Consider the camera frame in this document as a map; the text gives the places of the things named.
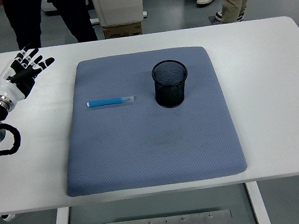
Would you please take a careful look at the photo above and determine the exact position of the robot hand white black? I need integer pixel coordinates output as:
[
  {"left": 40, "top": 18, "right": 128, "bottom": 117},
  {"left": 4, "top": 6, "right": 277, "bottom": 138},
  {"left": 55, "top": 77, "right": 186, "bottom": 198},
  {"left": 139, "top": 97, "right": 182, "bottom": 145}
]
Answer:
[{"left": 0, "top": 41, "right": 59, "bottom": 104}]

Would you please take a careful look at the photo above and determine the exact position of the blue marker clear cap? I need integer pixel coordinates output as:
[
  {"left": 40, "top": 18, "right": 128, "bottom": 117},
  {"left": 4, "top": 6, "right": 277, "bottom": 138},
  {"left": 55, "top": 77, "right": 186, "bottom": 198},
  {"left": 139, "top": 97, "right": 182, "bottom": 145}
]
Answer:
[{"left": 86, "top": 95, "right": 137, "bottom": 109}]

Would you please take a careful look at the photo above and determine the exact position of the black mesh pen holder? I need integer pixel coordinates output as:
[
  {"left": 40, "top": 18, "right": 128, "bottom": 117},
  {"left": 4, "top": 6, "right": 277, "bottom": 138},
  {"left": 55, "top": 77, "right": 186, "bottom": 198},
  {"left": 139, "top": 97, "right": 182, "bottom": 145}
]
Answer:
[{"left": 150, "top": 57, "right": 193, "bottom": 110}]

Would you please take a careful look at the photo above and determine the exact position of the person in dark trousers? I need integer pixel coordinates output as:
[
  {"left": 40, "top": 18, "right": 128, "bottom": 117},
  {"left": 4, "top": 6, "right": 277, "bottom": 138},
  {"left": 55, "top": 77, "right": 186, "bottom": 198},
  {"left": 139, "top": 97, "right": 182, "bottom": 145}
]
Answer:
[{"left": 0, "top": 0, "right": 99, "bottom": 53}]

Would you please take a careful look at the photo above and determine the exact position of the white floor foot bar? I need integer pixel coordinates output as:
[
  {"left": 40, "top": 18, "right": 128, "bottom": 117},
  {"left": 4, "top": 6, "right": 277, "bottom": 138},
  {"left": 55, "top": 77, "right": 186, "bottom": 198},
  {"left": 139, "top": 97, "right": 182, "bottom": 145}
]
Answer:
[{"left": 89, "top": 11, "right": 148, "bottom": 25}]

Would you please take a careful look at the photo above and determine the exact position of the cardboard box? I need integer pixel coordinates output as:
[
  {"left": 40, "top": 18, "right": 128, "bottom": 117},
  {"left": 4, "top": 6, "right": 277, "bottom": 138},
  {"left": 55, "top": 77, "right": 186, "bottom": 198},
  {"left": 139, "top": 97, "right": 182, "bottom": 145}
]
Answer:
[{"left": 102, "top": 20, "right": 143, "bottom": 40}]

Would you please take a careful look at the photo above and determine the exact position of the small white device under table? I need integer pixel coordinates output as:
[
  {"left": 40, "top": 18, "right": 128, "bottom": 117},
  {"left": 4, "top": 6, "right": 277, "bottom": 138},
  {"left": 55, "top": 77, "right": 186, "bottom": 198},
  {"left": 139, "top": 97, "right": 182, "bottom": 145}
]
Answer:
[{"left": 0, "top": 213, "right": 18, "bottom": 223}]

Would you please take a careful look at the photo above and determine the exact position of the white cabinet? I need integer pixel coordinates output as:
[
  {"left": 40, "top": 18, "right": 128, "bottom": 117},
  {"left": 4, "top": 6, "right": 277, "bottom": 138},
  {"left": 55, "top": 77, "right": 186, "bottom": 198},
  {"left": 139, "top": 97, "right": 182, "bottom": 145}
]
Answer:
[{"left": 90, "top": 0, "right": 148, "bottom": 28}]

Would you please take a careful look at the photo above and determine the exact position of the blue-grey textured mat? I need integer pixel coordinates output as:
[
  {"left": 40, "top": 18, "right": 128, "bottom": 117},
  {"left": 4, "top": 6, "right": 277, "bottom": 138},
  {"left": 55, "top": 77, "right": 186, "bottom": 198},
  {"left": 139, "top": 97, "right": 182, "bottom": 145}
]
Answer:
[{"left": 52, "top": 41, "right": 249, "bottom": 198}]

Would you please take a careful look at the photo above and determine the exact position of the grey floor plate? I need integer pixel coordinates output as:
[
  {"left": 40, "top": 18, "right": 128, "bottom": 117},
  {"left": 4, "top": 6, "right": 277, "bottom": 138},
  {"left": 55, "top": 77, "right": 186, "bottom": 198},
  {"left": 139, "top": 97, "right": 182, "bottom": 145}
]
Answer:
[{"left": 208, "top": 14, "right": 222, "bottom": 25}]

